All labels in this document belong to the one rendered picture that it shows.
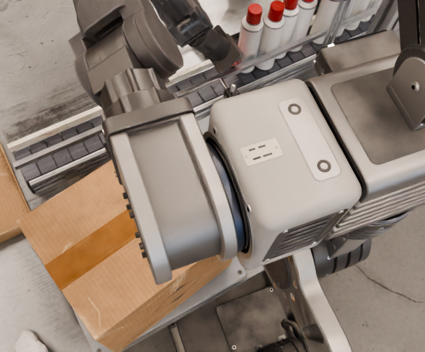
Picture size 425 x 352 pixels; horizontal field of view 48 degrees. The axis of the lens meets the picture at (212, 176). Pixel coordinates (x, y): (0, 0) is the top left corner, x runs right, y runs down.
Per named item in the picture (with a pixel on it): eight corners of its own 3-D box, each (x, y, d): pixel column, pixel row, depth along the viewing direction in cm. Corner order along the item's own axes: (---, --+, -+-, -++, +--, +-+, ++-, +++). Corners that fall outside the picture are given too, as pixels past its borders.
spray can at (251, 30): (247, 54, 126) (258, -4, 108) (258, 68, 125) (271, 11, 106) (230, 63, 125) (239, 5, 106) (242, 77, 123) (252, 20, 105)
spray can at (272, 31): (271, 54, 127) (286, -5, 108) (275, 70, 125) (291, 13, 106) (251, 56, 126) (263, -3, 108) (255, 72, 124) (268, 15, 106)
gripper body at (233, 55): (221, 26, 113) (206, 15, 106) (245, 56, 109) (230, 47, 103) (202, 45, 115) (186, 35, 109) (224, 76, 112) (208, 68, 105)
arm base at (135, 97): (120, 186, 54) (104, 133, 43) (101, 127, 57) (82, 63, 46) (192, 164, 56) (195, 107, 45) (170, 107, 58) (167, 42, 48)
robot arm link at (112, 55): (97, 106, 50) (138, 79, 49) (73, 33, 54) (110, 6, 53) (145, 131, 59) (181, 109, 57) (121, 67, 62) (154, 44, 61)
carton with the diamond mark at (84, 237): (166, 185, 113) (162, 126, 88) (231, 265, 106) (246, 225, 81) (53, 262, 104) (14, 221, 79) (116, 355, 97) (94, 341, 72)
